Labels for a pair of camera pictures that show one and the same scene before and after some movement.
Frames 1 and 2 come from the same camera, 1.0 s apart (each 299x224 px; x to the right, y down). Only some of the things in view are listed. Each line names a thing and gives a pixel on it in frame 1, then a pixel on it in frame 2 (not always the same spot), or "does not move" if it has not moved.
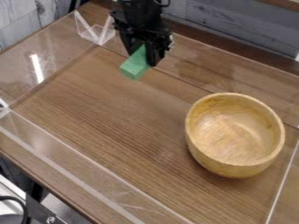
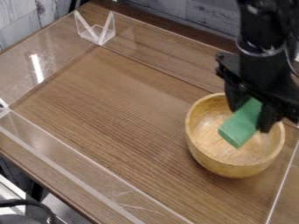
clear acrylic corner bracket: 98,33 does not move
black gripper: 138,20 → 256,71
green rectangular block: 135,65 → 240,126
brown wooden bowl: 235,134 does not move
